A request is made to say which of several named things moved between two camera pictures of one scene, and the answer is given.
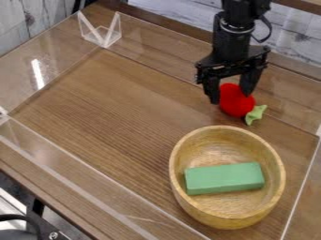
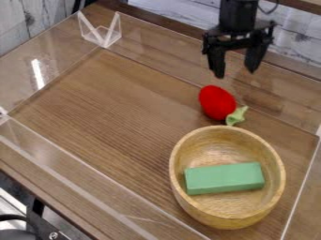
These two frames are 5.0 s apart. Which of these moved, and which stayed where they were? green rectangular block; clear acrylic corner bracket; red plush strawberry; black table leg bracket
Moved: red plush strawberry
Stayed: clear acrylic corner bracket; black table leg bracket; green rectangular block
